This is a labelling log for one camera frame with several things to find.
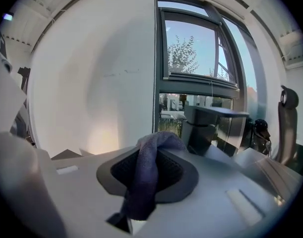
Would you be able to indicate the dark window frame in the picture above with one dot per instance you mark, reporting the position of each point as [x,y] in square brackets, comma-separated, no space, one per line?
[198,79]

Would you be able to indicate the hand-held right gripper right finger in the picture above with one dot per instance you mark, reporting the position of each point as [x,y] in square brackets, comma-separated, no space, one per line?
[210,207]

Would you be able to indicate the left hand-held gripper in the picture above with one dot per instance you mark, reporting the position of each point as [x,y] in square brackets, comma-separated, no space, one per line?
[5,95]

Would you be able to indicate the black office chair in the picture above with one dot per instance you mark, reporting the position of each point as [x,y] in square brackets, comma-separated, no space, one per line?
[287,128]

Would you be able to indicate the green tree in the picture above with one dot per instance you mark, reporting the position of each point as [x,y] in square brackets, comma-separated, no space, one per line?
[183,56]

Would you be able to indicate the black faucet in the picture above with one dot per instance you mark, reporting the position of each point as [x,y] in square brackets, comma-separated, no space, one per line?
[203,123]

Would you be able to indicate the black bag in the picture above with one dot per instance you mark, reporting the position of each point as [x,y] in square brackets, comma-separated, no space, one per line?
[261,130]

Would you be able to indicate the dark blue cloth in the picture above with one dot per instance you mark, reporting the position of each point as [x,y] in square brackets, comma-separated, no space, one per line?
[143,182]

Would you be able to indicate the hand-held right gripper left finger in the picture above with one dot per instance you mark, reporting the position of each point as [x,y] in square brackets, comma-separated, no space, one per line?
[79,195]

